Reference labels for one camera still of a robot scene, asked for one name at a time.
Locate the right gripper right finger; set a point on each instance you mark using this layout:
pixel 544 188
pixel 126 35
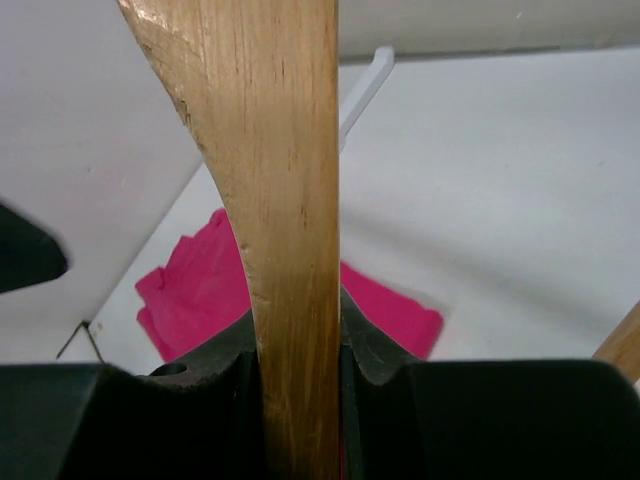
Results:
pixel 406 418

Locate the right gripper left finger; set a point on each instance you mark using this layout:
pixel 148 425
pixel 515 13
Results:
pixel 198 417

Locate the pink trousers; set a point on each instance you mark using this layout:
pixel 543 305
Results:
pixel 202 290

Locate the wooden clothes hanger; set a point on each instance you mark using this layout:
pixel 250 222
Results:
pixel 255 83

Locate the white metal clothes rack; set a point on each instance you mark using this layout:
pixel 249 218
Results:
pixel 365 90

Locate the aluminium table edge rail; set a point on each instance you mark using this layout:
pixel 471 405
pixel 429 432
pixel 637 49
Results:
pixel 446 55

